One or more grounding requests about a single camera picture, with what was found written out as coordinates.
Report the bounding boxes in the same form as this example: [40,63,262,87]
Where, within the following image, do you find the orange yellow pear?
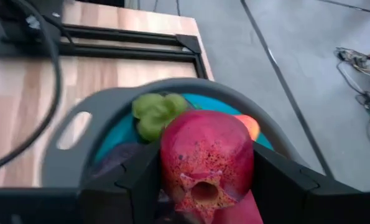
[234,114,262,141]

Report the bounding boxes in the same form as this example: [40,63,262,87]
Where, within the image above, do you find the tangled floor cables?
[333,45,370,141]

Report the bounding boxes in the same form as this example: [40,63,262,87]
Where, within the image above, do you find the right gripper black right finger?
[252,143,359,224]

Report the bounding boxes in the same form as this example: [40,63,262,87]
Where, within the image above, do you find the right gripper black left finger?
[78,142,162,224]

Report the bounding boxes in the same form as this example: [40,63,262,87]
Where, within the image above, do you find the pale pink pomegranate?
[212,191,264,224]

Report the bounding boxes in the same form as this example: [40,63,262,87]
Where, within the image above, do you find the black metal table frame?
[58,24,210,79]

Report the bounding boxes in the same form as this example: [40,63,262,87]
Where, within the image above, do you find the dark green-purple fig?
[93,92,189,180]

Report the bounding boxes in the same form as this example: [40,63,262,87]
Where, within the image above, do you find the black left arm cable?
[0,0,63,175]

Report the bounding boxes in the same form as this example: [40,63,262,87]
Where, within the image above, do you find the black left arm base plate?
[0,0,64,58]

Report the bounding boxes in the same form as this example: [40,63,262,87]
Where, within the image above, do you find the teal collapsible bowl grey rim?
[41,77,310,194]

